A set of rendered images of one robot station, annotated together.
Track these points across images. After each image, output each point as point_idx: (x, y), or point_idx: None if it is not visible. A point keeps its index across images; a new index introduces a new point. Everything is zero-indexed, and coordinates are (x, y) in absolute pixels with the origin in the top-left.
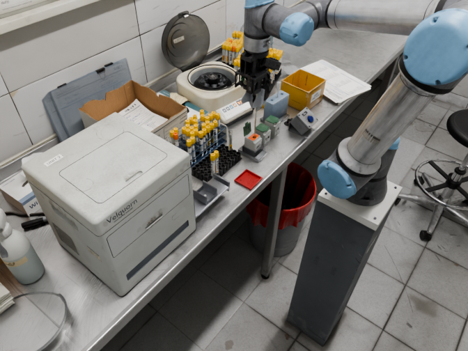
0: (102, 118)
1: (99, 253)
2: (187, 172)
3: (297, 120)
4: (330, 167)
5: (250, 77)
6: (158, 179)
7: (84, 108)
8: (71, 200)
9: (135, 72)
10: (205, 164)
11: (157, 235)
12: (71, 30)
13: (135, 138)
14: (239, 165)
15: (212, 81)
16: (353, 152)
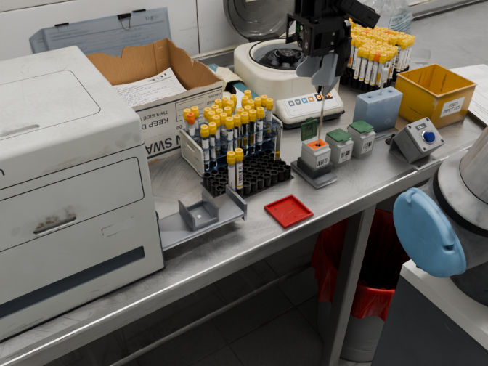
0: (113, 83)
1: None
2: (136, 152)
3: (405, 136)
4: (415, 201)
5: (308, 22)
6: (59, 144)
7: None
8: None
9: (181, 33)
10: (226, 173)
11: (64, 255)
12: None
13: (72, 80)
14: (283, 186)
15: (284, 59)
16: (469, 174)
